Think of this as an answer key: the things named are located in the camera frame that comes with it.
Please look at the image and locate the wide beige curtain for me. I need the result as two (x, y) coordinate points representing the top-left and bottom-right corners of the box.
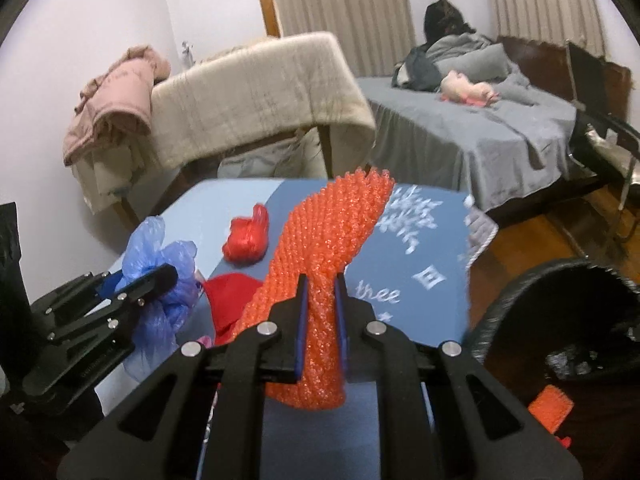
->
(267, 0), (417, 79)

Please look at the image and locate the white hanging cloth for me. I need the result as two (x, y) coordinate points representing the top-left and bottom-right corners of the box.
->
(70, 145), (137, 217)

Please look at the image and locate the blue printed tablecloth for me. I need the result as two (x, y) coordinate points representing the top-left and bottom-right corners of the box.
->
(92, 177), (474, 480)

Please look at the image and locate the grey duvet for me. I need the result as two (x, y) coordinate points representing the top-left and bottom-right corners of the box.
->
(425, 32), (532, 92)

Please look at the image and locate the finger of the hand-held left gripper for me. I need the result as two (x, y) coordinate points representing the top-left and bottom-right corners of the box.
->
(44, 264), (180, 343)
(29, 270), (121, 322)

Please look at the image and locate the coat rack with dark coats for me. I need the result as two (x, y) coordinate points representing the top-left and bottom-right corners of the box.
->
(423, 0), (477, 49)

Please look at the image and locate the black cantilever chair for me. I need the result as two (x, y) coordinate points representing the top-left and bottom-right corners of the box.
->
(565, 40), (640, 262)

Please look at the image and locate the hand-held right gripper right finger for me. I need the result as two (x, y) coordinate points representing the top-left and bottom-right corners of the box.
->
(334, 272), (584, 480)

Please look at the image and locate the dark wooden bed headboard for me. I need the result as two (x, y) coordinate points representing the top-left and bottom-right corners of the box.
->
(497, 35), (632, 122)

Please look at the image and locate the narrow beige curtain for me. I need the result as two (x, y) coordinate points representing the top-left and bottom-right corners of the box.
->
(482, 0), (607, 59)

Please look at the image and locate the pink plush toy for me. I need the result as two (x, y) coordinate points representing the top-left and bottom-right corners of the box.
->
(438, 71), (501, 109)

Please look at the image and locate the dark clothes pile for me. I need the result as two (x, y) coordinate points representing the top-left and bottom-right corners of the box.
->
(391, 47), (444, 92)

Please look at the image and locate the bed with grey sheet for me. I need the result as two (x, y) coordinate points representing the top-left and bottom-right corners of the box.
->
(355, 76), (589, 212)

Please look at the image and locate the beige striped blanket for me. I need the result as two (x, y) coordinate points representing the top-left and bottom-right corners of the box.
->
(150, 31), (377, 172)

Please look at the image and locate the blue plastic bag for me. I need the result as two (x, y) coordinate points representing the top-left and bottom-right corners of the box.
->
(120, 216), (202, 382)

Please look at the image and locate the silver cushion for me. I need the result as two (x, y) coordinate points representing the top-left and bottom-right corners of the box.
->
(582, 127), (640, 184)

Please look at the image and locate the orange foam fruit net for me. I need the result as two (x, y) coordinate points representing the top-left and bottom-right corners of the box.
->
(527, 385), (574, 434)
(234, 164), (396, 412)

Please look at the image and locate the grey fringed mat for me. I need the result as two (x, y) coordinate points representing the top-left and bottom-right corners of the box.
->
(457, 206), (500, 267)

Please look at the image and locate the pink padded jacket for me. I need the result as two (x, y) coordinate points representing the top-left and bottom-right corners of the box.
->
(62, 45), (173, 167)

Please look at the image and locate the black lined trash bin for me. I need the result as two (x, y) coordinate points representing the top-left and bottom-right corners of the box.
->
(462, 257), (640, 480)

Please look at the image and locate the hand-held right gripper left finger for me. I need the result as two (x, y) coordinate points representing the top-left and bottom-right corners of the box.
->
(57, 272), (308, 480)

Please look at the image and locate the red knotted plastic bag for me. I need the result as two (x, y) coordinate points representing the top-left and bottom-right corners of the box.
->
(221, 203), (271, 263)

